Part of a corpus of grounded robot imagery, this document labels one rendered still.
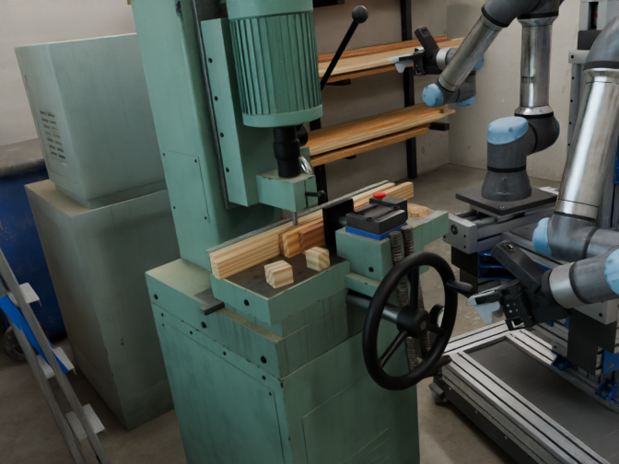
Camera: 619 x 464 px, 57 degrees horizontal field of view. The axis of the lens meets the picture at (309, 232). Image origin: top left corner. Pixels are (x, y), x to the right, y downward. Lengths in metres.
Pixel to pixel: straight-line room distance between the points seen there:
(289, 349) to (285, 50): 0.60
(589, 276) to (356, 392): 0.63
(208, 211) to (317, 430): 0.58
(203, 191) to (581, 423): 1.28
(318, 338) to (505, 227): 0.82
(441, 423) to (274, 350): 1.13
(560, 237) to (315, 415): 0.64
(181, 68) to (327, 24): 3.03
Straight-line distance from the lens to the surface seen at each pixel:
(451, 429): 2.19
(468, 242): 1.78
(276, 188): 1.30
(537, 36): 1.90
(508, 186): 1.84
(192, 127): 1.40
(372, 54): 4.00
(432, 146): 5.25
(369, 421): 1.50
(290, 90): 1.20
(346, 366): 1.36
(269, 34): 1.19
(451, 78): 1.93
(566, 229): 1.15
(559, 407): 1.99
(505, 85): 4.97
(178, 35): 1.37
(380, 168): 4.81
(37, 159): 2.82
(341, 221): 1.32
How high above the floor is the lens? 1.41
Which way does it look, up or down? 21 degrees down
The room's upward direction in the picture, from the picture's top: 6 degrees counter-clockwise
